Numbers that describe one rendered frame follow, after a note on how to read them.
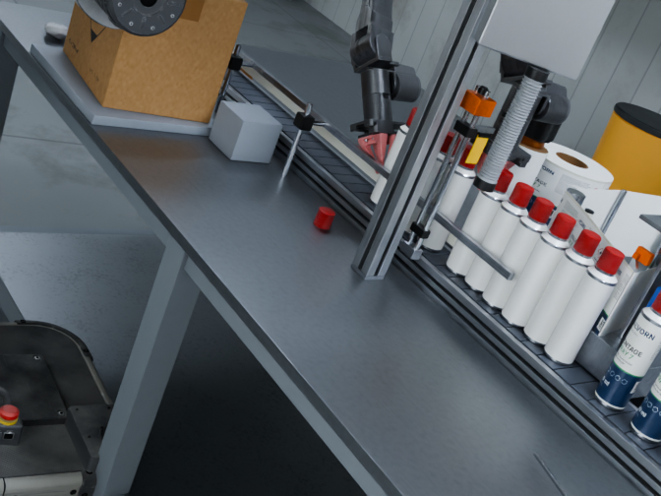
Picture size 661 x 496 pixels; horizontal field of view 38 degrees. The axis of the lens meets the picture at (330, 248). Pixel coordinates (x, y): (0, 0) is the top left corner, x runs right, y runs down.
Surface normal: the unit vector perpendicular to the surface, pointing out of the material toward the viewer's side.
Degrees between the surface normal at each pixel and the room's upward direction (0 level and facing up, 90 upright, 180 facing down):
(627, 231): 90
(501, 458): 0
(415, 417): 0
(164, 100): 90
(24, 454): 0
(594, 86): 90
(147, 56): 90
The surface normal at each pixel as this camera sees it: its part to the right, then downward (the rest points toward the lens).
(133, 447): 0.54, 0.53
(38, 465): 0.35, -0.85
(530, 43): 0.00, 0.43
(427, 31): -0.80, -0.05
